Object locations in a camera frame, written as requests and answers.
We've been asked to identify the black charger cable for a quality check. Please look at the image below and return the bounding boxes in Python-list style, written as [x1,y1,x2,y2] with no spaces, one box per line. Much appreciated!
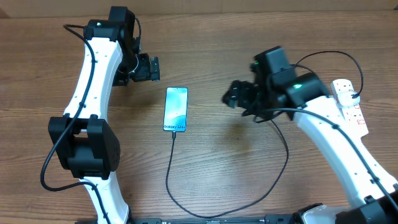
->
[165,50,364,219]

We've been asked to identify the white power strip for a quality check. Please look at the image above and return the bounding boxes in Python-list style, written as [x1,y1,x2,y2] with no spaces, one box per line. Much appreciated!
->
[330,79,369,138]

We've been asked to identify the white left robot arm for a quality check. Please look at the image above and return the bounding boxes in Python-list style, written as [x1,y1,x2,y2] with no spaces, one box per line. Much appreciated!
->
[40,6,160,223]

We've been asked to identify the white charger adapter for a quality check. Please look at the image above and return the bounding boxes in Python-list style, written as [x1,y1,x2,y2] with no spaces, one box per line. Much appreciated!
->
[336,91,361,108]

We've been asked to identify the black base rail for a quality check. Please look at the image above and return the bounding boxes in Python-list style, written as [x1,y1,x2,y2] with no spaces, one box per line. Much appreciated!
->
[74,213,296,224]

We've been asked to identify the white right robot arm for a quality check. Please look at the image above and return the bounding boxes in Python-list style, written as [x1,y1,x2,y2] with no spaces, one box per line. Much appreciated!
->
[222,46,397,223]

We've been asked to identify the Samsung Galaxy smartphone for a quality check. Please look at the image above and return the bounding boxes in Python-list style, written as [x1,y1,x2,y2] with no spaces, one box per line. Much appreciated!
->
[163,87,188,132]

